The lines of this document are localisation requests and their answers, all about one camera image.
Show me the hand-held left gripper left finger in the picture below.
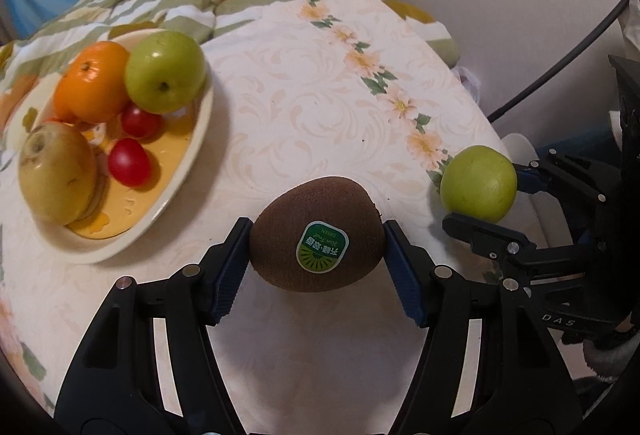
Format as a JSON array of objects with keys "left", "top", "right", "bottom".
[{"left": 54, "top": 216, "right": 255, "bottom": 435}]

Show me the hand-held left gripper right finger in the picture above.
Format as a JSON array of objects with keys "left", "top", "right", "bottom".
[{"left": 382, "top": 220, "right": 583, "bottom": 435}]

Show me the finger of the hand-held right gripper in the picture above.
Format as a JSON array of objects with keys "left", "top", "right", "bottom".
[
  {"left": 514, "top": 147, "right": 622, "bottom": 206},
  {"left": 442, "top": 212, "right": 587, "bottom": 287}
]

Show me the small green apple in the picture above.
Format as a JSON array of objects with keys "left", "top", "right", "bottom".
[{"left": 440, "top": 145, "right": 518, "bottom": 224}]

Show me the brown kiwi with sticker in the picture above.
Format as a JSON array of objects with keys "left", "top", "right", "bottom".
[{"left": 249, "top": 176, "right": 387, "bottom": 292}]

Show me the cream oval plate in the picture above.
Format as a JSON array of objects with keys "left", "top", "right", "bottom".
[{"left": 5, "top": 29, "right": 215, "bottom": 265}]

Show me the red tomato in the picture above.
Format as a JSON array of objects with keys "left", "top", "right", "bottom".
[
  {"left": 107, "top": 138, "right": 152, "bottom": 187},
  {"left": 120, "top": 102, "right": 164, "bottom": 139}
]

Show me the yellow-brown pear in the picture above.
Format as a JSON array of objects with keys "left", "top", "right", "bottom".
[{"left": 18, "top": 122, "right": 99, "bottom": 227}]

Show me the large green apple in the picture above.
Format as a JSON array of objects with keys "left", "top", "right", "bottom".
[{"left": 124, "top": 31, "right": 207, "bottom": 114}]

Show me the person's right forearm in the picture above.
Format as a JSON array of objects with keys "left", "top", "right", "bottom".
[{"left": 582, "top": 332, "right": 640, "bottom": 383}]

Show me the large orange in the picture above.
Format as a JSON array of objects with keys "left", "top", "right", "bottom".
[{"left": 52, "top": 41, "right": 132, "bottom": 124}]

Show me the black cable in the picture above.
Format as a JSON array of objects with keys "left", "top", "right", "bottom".
[{"left": 486, "top": 0, "right": 632, "bottom": 122}]

